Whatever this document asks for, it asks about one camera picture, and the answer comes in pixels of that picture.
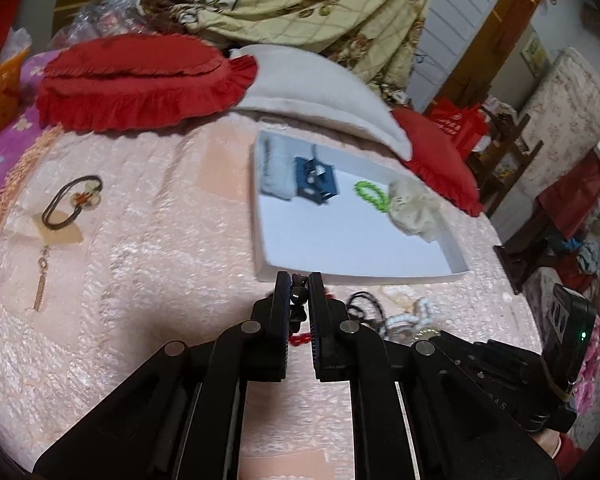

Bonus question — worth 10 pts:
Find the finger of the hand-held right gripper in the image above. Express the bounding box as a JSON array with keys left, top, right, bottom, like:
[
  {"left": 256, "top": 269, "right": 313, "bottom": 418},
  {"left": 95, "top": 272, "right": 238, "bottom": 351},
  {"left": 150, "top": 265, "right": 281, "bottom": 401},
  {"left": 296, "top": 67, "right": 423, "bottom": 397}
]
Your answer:
[{"left": 430, "top": 331, "right": 488, "bottom": 378}]

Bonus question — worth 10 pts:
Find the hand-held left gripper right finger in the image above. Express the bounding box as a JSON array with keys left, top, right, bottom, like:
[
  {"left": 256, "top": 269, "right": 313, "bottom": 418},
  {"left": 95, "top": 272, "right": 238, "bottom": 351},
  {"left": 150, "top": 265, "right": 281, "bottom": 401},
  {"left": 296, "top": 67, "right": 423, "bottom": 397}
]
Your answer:
[{"left": 308, "top": 272, "right": 557, "bottom": 480}]

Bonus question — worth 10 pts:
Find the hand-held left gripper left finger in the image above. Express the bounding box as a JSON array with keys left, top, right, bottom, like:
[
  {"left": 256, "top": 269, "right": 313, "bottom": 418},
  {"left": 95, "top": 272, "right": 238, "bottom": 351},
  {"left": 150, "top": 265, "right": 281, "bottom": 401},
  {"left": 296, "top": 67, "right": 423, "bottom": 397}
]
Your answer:
[{"left": 32, "top": 271, "right": 291, "bottom": 480}]

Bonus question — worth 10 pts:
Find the dark bead bracelet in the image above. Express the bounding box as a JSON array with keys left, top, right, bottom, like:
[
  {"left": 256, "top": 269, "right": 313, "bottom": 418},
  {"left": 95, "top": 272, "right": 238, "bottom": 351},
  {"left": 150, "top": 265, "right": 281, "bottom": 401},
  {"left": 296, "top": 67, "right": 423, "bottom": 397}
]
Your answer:
[{"left": 290, "top": 274, "right": 310, "bottom": 333}]

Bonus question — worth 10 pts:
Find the black hair tie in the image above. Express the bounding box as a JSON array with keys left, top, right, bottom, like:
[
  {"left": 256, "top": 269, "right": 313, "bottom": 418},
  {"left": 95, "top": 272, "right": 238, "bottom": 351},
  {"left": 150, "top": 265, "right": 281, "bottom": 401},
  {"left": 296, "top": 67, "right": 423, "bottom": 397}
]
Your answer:
[{"left": 346, "top": 291, "right": 385, "bottom": 332}]

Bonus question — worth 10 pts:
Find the white bead bracelet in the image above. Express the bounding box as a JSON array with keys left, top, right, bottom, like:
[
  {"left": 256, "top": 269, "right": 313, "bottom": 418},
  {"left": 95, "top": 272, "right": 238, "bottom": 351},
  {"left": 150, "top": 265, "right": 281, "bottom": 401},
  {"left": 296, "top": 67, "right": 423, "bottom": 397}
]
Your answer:
[{"left": 384, "top": 297, "right": 435, "bottom": 337}]

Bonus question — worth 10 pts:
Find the white shallow tray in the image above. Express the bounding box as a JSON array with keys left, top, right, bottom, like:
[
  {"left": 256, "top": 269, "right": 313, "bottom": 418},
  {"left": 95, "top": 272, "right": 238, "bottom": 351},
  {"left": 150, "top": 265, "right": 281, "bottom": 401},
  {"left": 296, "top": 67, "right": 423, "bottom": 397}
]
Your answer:
[{"left": 252, "top": 130, "right": 470, "bottom": 285}]

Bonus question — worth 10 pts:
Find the person's right forearm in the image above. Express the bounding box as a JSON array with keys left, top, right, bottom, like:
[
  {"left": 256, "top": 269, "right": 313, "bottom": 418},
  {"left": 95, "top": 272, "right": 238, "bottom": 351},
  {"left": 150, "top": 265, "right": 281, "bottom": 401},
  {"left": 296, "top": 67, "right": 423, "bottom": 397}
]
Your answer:
[{"left": 540, "top": 430, "right": 583, "bottom": 463}]

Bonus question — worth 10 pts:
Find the pink quilted bedspread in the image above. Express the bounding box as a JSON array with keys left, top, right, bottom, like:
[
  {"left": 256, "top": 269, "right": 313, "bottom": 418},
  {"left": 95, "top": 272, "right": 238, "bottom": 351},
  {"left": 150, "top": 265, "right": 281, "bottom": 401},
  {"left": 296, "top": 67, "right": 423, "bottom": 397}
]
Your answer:
[{"left": 0, "top": 105, "right": 548, "bottom": 480}]

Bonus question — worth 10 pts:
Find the blue hair claw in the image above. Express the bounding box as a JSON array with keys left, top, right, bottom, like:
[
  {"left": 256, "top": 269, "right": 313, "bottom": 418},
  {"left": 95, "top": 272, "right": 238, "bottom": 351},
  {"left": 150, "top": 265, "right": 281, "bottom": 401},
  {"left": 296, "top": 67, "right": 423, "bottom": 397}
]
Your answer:
[{"left": 294, "top": 145, "right": 341, "bottom": 207}]

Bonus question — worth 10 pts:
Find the light blue scrunchie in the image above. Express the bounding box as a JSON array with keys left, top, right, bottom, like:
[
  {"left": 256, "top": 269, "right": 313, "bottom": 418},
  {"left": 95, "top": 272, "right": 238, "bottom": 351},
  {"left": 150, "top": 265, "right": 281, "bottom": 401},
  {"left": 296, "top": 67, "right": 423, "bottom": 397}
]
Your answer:
[{"left": 259, "top": 137, "right": 302, "bottom": 202}]

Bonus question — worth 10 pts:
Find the cream lace scrunchie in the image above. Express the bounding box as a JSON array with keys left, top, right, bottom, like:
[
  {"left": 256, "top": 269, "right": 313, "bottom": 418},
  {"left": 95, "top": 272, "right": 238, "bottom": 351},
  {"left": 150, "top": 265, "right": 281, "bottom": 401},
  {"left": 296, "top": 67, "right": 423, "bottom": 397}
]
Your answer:
[{"left": 387, "top": 177, "right": 447, "bottom": 244}]

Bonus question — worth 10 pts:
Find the red cloth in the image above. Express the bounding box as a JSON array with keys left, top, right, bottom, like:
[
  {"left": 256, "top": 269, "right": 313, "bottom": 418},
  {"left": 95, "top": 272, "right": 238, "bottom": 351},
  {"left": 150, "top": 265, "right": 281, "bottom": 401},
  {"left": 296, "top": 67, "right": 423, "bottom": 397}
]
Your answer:
[{"left": 537, "top": 150, "right": 600, "bottom": 242}]

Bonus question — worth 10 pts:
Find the wooden chair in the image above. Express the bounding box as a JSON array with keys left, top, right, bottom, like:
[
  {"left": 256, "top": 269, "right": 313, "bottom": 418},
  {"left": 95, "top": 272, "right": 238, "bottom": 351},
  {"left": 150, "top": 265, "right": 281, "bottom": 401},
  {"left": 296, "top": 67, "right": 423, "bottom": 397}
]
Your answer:
[{"left": 467, "top": 109, "right": 545, "bottom": 217}]

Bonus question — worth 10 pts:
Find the red round pillow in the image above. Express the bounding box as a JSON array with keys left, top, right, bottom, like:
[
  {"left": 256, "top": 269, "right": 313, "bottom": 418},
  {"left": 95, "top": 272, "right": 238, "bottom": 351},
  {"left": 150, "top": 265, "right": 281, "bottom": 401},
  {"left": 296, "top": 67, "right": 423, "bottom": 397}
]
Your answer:
[{"left": 390, "top": 108, "right": 484, "bottom": 218}]

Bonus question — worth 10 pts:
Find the white pillow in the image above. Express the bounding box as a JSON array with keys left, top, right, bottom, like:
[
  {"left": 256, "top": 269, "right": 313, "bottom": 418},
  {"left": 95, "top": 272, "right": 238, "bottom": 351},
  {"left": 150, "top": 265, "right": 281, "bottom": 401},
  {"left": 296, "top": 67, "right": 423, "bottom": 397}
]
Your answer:
[{"left": 227, "top": 44, "right": 414, "bottom": 162}]

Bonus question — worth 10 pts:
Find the red shopping bag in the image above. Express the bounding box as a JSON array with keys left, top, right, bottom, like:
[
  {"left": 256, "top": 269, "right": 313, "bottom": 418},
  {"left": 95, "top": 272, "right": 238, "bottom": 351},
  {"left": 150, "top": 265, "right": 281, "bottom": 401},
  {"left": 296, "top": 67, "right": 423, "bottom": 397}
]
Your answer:
[{"left": 425, "top": 99, "right": 489, "bottom": 159}]

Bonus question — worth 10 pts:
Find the floral mattress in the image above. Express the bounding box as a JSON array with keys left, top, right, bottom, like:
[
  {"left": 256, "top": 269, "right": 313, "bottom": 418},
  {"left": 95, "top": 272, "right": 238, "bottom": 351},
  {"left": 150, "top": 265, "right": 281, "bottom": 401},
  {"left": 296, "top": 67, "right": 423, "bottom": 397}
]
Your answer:
[{"left": 520, "top": 47, "right": 600, "bottom": 192}]

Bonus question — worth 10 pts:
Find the dark hair band with ornament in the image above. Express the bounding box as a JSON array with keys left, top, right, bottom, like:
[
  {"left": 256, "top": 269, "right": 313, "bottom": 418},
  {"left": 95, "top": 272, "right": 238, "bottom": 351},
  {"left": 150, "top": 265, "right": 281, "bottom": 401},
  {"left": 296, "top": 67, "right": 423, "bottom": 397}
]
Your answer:
[{"left": 41, "top": 175, "right": 104, "bottom": 232}]

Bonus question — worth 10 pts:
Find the red ruffled pillow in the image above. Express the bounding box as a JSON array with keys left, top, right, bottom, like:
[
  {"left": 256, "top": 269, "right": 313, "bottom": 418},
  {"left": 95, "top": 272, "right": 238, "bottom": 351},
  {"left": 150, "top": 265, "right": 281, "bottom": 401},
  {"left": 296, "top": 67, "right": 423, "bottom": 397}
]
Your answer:
[{"left": 35, "top": 34, "right": 259, "bottom": 134}]

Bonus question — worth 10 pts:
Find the beige floral quilt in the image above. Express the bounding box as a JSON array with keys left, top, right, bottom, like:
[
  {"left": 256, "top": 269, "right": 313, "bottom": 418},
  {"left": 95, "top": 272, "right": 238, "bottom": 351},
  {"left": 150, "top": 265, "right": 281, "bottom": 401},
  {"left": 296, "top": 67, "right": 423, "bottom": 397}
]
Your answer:
[{"left": 140, "top": 0, "right": 442, "bottom": 92}]

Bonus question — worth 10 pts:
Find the purple floral sheet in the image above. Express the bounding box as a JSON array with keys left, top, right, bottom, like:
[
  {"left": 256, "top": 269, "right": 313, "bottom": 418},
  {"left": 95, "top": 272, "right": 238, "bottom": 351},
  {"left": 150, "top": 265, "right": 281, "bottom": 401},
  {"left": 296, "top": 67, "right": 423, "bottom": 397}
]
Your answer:
[{"left": 0, "top": 50, "right": 67, "bottom": 223}]

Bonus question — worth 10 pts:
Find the clear plastic bag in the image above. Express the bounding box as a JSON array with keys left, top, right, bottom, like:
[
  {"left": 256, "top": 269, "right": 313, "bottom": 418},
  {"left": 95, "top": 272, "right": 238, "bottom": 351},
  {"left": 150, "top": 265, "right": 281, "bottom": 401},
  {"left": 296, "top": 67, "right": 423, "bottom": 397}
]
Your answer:
[{"left": 55, "top": 0, "right": 147, "bottom": 50}]

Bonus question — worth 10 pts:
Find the orange plastic basket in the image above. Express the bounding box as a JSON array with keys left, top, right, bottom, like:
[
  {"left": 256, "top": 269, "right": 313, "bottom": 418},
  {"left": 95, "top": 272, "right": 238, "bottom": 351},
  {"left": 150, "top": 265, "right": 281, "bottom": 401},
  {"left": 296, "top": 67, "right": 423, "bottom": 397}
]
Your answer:
[{"left": 0, "top": 47, "right": 32, "bottom": 147}]

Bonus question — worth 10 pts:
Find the green bead bracelet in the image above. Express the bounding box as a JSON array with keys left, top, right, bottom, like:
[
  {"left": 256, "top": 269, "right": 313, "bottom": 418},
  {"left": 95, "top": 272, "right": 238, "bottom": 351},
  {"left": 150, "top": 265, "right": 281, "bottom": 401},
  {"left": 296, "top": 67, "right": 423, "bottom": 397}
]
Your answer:
[{"left": 355, "top": 180, "right": 394, "bottom": 214}]

